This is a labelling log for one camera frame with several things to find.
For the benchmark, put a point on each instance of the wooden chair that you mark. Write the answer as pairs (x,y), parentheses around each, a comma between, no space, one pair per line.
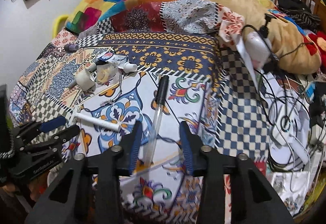
(317,7)

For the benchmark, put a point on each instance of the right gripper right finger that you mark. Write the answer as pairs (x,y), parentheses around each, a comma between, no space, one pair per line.
(191,145)

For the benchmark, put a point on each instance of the clear tape roll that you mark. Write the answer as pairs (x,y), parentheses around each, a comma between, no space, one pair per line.
(107,74)

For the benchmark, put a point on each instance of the patchwork patterned bedsheet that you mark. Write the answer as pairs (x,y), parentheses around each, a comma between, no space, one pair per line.
(150,127)

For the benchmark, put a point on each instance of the white toothpaste tube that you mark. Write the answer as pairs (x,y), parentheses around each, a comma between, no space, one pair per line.
(121,61)

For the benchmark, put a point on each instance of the yellow hoop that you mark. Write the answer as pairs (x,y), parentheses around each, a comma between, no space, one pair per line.
(58,23)

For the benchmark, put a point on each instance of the black striped clothing pile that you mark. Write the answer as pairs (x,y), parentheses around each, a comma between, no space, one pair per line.
(300,14)

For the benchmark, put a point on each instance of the white tape roll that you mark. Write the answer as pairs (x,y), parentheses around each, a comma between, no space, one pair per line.
(84,80)

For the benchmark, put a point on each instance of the clear black-capped pen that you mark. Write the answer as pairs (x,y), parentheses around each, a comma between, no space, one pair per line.
(160,103)

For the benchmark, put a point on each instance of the white disposable razor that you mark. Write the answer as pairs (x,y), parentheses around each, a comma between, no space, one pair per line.
(76,114)

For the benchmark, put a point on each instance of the purple cylinder bottle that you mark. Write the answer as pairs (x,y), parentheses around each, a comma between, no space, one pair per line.
(71,47)

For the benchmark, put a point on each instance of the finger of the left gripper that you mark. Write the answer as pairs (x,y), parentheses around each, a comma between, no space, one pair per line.
(65,135)
(50,125)

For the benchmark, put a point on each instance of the grey marker pen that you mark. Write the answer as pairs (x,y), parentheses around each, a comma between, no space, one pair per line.
(91,69)

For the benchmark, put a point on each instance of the white pump lotion bottle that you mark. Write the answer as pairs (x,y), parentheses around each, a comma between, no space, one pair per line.
(258,45)

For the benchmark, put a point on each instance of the red plush toy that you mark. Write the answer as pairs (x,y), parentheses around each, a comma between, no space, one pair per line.
(315,42)

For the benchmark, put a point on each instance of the colourful fleece blanket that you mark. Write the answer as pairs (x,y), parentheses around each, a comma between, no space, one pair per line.
(225,17)

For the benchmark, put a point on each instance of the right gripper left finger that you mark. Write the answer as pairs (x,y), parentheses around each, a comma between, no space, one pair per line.
(130,145)

